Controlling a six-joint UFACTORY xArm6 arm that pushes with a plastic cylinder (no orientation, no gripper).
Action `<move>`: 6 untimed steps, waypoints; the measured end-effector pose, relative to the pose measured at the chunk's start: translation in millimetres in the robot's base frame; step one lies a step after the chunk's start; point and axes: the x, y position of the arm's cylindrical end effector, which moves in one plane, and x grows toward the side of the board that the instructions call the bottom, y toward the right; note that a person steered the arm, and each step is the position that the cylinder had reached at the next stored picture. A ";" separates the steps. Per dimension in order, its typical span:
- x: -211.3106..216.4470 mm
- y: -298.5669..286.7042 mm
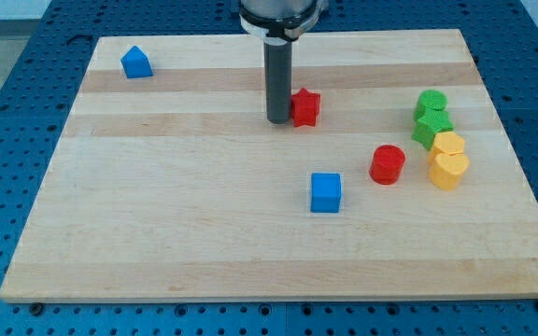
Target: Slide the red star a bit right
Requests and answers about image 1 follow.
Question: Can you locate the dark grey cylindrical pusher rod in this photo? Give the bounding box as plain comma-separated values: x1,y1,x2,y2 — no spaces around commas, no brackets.
263,43,292,124

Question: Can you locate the red star block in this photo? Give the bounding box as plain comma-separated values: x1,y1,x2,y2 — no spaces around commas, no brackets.
290,88,321,127

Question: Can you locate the green star block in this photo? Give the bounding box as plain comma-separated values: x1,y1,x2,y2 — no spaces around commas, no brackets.
411,109,454,150

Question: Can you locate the blue pentagon block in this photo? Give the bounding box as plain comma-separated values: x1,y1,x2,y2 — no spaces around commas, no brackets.
120,46,153,79

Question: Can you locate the blue cube block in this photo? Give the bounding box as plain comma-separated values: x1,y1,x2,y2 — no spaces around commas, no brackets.
310,173,342,213

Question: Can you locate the red cylinder block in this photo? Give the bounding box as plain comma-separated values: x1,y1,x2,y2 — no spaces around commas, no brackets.
368,145,405,185

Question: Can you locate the green cylinder block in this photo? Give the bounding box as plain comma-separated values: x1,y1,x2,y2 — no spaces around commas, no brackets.
413,90,447,121

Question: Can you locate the light wooden board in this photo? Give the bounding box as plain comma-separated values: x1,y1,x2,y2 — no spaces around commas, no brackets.
0,29,538,303

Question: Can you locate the yellow hexagon block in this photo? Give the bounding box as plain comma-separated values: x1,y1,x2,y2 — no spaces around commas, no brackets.
428,131,465,164

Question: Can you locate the yellow heart block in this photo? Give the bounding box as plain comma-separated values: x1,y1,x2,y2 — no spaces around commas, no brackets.
428,153,470,191

